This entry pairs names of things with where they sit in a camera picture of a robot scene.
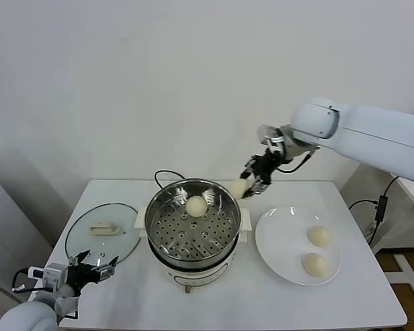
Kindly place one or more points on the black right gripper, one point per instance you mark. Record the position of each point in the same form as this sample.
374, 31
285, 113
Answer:
265, 167

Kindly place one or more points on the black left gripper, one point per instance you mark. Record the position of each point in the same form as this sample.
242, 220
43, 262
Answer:
81, 277

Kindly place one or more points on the white steamed baozi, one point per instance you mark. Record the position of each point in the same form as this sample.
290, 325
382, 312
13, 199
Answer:
238, 189
315, 265
319, 236
196, 206

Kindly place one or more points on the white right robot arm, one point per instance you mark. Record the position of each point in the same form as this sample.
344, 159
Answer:
365, 138

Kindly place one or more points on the perforated steel steamer basket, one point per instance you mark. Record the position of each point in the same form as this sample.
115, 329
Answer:
193, 238

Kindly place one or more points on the round white plate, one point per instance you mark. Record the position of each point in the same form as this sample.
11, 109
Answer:
283, 248

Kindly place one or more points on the white cabinet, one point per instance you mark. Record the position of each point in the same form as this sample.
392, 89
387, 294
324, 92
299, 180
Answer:
10, 224

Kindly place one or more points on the white power plug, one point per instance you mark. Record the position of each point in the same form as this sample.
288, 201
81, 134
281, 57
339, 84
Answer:
370, 229

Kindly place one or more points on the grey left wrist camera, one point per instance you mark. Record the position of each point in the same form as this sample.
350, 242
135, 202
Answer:
55, 274

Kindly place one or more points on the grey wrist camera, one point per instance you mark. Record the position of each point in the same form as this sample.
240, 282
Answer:
270, 134
55, 274

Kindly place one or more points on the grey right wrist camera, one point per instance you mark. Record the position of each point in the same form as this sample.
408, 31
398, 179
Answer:
270, 134

